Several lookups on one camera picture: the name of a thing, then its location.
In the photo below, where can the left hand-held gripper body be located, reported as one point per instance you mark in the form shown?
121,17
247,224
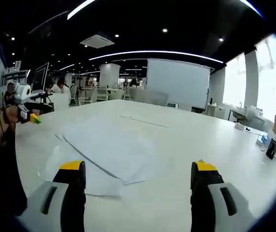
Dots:
22,93

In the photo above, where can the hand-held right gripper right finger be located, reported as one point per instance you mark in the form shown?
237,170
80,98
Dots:
202,193

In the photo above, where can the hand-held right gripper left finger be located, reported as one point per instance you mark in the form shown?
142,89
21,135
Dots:
73,193

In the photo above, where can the stack of white printing papers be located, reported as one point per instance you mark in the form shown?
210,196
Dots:
104,145

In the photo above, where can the person's left hand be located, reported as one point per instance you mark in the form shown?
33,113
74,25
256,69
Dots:
10,116

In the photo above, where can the white storage rack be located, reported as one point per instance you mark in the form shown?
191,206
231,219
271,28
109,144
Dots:
17,73

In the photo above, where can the computer monitor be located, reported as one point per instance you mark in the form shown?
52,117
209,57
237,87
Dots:
41,77

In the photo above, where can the white table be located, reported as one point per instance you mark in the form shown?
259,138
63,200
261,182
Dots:
200,145

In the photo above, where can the group of white office chairs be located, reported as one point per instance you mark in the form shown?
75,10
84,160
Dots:
102,93

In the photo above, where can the small white box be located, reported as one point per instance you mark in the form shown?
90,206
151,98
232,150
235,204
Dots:
239,126

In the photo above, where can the black bottle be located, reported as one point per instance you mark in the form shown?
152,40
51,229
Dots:
271,149

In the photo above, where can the blue tissue box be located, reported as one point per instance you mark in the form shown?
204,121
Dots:
264,139

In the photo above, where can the white cabinet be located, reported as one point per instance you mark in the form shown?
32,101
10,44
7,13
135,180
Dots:
215,111

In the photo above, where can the white square pillar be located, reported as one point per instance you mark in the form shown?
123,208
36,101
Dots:
109,75

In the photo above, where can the steel sink counter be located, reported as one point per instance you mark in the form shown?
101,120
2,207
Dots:
239,113

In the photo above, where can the square ceiling air vent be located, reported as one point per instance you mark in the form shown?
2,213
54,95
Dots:
97,41

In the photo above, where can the small white floor unit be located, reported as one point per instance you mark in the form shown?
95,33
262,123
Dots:
173,105

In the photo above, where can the white linear ceiling light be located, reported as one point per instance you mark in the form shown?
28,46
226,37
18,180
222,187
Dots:
80,9
152,51

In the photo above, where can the frosted divider panel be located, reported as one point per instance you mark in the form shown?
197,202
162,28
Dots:
152,96

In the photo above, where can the large white whiteboard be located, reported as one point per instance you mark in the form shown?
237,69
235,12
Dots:
179,83

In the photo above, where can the bright window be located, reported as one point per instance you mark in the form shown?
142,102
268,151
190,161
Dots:
270,79

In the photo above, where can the round ceiling downlights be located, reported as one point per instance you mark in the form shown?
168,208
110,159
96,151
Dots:
165,30

